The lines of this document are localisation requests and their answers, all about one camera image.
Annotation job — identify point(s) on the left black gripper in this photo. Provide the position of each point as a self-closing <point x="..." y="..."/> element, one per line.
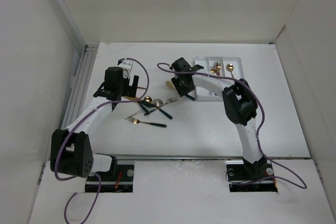
<point x="130" y="90"/>

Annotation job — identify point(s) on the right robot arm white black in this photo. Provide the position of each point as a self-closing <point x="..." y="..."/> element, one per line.
<point x="239" y="104"/>

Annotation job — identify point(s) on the gold spoon green handle pile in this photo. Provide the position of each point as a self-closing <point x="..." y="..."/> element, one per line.
<point x="146" y="105"/>

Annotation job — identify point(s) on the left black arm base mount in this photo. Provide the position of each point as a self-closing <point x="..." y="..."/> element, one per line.
<point x="113" y="177"/>

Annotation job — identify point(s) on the copper fork all metal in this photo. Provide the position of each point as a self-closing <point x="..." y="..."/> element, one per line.
<point x="216" y="68"/>

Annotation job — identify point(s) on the aluminium rail frame left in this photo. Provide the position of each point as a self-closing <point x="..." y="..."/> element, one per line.
<point x="81" y="70"/>

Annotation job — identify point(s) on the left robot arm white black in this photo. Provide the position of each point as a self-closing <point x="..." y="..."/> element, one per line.
<point x="71" y="151"/>

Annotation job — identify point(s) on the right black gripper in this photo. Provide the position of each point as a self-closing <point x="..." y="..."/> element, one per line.
<point x="182" y="91"/>

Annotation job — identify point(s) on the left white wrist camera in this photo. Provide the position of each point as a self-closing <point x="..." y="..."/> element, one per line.
<point x="126" y="66"/>

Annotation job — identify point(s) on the dark brown wooden fork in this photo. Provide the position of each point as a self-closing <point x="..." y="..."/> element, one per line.
<point x="215" y="69"/>

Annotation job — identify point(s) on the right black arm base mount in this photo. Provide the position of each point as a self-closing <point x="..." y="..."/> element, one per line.
<point x="243" y="181"/>

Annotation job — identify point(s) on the white three-compartment tray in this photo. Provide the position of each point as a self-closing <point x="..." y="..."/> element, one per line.
<point x="209" y="87"/>

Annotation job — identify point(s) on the silver spoon long handle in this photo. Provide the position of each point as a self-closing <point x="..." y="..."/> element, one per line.
<point x="156" y="102"/>

